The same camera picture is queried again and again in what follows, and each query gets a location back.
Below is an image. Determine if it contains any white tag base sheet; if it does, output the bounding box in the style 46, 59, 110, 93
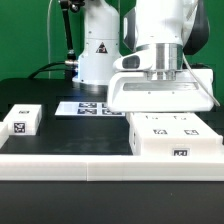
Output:
55, 101, 125, 117

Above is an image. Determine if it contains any black cable bundle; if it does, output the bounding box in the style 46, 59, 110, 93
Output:
27, 61, 75, 80

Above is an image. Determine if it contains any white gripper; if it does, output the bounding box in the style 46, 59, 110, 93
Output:
107, 69, 214, 113

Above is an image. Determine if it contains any white cabinet body box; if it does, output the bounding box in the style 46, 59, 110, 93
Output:
129, 113, 224, 157

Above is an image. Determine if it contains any white cabinet top block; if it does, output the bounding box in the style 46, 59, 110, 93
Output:
4, 104, 42, 135

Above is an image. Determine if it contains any white U-shaped fence frame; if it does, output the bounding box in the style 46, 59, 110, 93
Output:
0, 119, 224, 181

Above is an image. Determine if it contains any white cabinet door panel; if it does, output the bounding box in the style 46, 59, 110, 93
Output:
130, 114, 173, 137
171, 113, 217, 137

